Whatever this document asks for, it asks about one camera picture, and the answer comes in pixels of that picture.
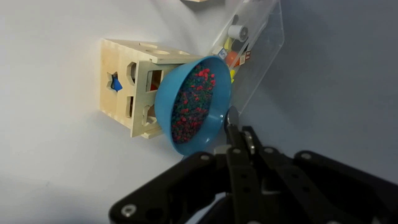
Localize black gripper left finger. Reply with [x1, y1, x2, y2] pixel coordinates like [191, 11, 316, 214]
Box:
[226, 124, 267, 224]

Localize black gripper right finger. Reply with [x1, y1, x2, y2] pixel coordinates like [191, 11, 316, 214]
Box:
[245, 127, 357, 224]

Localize colourful beads in bowl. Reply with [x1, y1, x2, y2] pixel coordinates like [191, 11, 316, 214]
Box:
[172, 63, 216, 143]

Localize blue plastic bowl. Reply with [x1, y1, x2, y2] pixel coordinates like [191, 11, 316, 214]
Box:
[154, 56, 231, 155]

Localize small wooden crate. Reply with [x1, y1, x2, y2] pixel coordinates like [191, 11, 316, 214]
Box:
[180, 0, 219, 5]

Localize yellow toy block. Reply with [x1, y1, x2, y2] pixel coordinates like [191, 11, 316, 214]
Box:
[230, 69, 236, 83]

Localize red toy block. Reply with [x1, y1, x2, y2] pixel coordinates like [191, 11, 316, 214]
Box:
[225, 51, 240, 67]

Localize clear plastic storage bin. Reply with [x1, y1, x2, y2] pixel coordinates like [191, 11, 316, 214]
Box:
[210, 0, 285, 113]

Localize grey toy cylinder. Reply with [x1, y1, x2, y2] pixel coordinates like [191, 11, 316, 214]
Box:
[227, 25, 249, 42]

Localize wooden shape sorter box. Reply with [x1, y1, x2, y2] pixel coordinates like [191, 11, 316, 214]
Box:
[99, 38, 198, 138]

